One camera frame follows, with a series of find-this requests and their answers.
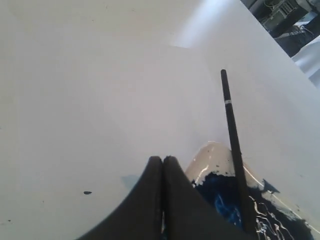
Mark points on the white paper sheet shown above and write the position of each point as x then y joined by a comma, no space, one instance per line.
107,111

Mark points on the background clutter equipment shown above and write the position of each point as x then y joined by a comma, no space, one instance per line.
291,23

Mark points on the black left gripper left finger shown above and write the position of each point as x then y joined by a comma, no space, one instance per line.
139,216

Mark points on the white plate with blue paint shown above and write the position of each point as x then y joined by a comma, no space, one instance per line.
212,174

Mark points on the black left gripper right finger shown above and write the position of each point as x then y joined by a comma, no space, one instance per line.
187,215

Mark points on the black paintbrush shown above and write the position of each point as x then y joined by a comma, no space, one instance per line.
247,210

